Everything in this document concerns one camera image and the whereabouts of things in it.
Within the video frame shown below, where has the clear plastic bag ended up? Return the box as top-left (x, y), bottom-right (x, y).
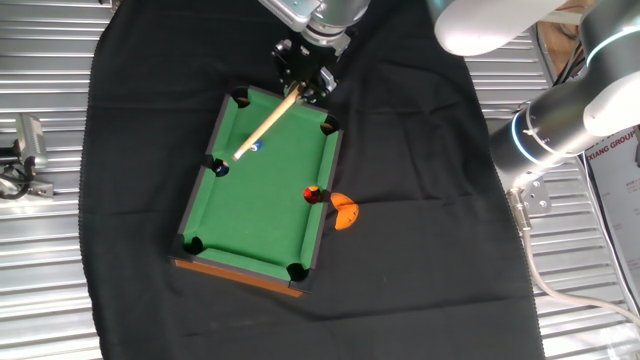
top-left (602, 324), bottom-right (640, 360)

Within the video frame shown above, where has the orange half-round plastic piece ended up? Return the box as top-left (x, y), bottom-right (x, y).
top-left (329, 192), bottom-right (360, 232)

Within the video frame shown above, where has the metal camera stand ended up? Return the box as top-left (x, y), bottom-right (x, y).
top-left (0, 142), bottom-right (55, 201)

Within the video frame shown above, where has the silver camera on stand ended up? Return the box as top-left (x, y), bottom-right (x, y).
top-left (14, 113), bottom-right (50, 170)

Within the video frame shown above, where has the white printed sign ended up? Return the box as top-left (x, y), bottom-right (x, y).
top-left (583, 127), bottom-right (640, 311)

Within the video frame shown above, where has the black cloth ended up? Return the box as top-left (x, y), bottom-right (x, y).
top-left (78, 0), bottom-right (546, 360)

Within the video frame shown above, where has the thick grey cable with connector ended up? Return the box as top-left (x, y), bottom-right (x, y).
top-left (506, 188), bottom-right (640, 329)

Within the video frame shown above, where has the silver camera bracket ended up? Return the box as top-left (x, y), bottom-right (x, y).
top-left (257, 0), bottom-right (324, 34)

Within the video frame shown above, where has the mini green pool table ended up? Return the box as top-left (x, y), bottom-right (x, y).
top-left (168, 84), bottom-right (345, 299)

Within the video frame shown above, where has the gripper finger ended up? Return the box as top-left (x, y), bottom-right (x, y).
top-left (280, 74), bottom-right (314, 104)
top-left (312, 67), bottom-right (338, 104)

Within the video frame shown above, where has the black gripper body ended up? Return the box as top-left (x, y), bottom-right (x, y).
top-left (271, 38), bottom-right (341, 89)

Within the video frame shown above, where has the wooden pool cue black handle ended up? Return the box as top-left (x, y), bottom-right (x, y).
top-left (232, 82), bottom-right (307, 162)

